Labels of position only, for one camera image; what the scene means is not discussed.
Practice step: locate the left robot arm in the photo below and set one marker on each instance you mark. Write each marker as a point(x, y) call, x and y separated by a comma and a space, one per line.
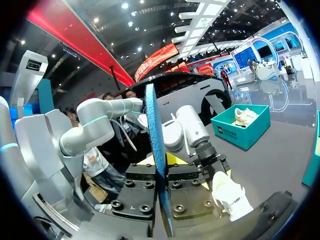
point(95, 125)

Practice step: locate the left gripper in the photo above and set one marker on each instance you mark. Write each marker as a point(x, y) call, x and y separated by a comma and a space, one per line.
point(212, 162)

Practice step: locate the teal box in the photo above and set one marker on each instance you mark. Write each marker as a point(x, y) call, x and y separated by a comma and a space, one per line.
point(232, 136)
point(313, 172)

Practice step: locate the white and beige sneaker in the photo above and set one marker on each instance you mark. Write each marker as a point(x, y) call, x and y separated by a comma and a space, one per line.
point(246, 116)
point(230, 197)

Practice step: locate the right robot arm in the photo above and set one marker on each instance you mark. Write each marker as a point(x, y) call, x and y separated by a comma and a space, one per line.
point(12, 155)

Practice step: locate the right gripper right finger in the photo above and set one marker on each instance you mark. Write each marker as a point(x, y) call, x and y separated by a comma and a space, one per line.
point(187, 195)

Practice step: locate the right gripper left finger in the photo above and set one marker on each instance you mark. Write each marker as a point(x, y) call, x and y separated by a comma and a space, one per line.
point(136, 192)

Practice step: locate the person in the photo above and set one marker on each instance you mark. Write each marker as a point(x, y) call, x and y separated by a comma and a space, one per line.
point(100, 170)
point(130, 93)
point(226, 80)
point(117, 140)

